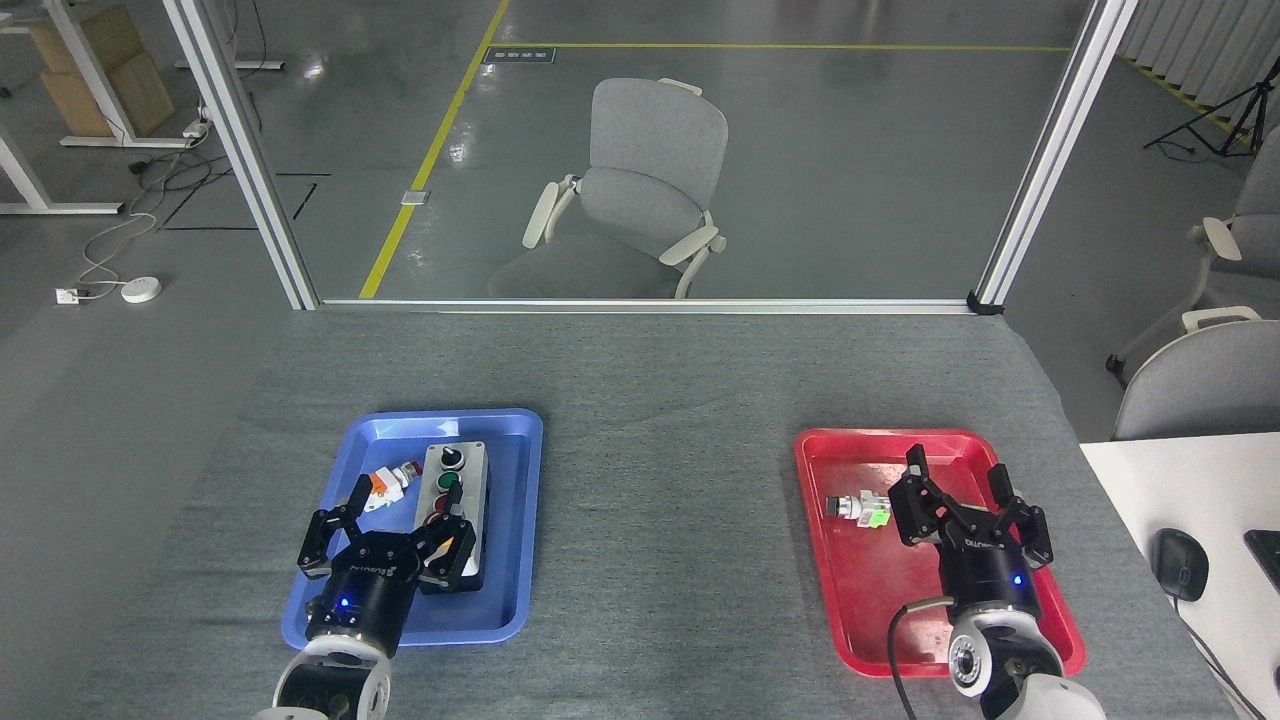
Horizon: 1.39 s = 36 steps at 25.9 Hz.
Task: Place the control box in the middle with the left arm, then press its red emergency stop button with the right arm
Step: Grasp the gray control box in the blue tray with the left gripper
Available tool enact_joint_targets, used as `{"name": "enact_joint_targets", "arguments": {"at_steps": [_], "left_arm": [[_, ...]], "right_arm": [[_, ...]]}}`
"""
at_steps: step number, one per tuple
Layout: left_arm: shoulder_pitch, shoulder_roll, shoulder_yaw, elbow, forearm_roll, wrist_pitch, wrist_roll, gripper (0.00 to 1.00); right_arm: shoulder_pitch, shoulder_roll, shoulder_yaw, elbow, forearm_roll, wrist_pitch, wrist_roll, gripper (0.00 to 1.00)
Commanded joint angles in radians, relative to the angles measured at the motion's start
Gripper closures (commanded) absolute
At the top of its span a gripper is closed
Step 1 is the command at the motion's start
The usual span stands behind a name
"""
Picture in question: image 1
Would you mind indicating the grey control box with buttons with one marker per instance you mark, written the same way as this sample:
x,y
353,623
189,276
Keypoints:
x,y
470,480

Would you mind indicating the white wall socket plug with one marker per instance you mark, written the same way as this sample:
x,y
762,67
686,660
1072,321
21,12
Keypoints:
x,y
67,296

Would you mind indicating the cardboard box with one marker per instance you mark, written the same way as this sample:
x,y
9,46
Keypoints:
x,y
100,35
140,95

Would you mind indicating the black computer mouse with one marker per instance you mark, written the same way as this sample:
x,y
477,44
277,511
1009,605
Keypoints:
x,y
1180,562

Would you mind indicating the white desk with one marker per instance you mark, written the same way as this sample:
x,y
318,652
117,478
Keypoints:
x,y
1150,480

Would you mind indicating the silver aluminium post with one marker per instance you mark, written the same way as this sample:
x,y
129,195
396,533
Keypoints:
x,y
1050,160
245,150

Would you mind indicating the green push button switch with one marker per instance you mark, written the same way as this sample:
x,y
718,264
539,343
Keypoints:
x,y
862,508

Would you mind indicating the red push button switch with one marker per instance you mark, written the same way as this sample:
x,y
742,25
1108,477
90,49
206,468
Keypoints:
x,y
392,482

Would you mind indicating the round white floor device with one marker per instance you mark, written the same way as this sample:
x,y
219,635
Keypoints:
x,y
141,290

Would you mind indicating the black tripod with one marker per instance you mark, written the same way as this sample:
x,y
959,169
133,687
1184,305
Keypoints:
x,y
1235,115

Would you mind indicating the blue plastic tray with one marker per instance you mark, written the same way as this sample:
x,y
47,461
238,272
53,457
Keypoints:
x,y
510,500

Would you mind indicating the white desk leg frame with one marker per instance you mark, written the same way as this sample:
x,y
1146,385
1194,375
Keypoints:
x,y
95,90
30,185

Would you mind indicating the red plastic tray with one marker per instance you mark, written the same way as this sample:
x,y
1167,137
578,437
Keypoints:
x,y
870,580

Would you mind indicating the black keyboard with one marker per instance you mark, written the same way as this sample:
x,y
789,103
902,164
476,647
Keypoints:
x,y
1265,545

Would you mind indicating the white power strip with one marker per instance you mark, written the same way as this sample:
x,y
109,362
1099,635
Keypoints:
x,y
196,128

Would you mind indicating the silver floor plate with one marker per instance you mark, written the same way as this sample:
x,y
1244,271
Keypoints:
x,y
415,197

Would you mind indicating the silver aluminium rail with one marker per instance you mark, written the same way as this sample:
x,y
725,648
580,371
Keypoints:
x,y
640,305

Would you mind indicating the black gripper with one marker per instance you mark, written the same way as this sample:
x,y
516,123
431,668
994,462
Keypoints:
x,y
985,575
365,590

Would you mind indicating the grey office chair white armrests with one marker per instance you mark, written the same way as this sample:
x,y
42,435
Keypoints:
x,y
1210,385
650,160
1250,250

